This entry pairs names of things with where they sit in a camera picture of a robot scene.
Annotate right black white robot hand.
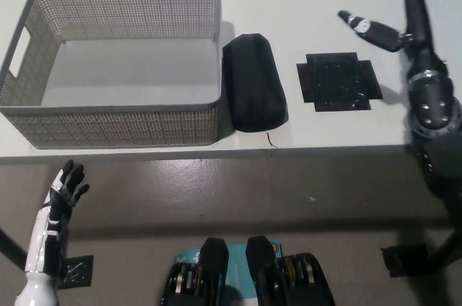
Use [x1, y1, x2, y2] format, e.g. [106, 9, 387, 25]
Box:
[336, 0, 449, 82]

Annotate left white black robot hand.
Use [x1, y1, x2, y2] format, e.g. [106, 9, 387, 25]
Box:
[24, 159, 90, 275]

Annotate black fabric pencil case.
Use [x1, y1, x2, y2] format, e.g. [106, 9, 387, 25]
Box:
[221, 32, 289, 134]

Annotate small black floor tape patch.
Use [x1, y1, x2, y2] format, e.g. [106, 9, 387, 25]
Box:
[56, 254, 95, 289]

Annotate black tape patch on table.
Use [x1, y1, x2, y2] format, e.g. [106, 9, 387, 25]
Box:
[296, 52, 384, 113]

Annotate grey perforated plastic basket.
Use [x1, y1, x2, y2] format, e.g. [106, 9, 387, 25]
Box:
[0, 0, 235, 150]

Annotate large black floor tape patch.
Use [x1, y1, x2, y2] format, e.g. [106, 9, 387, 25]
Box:
[381, 244, 434, 279]

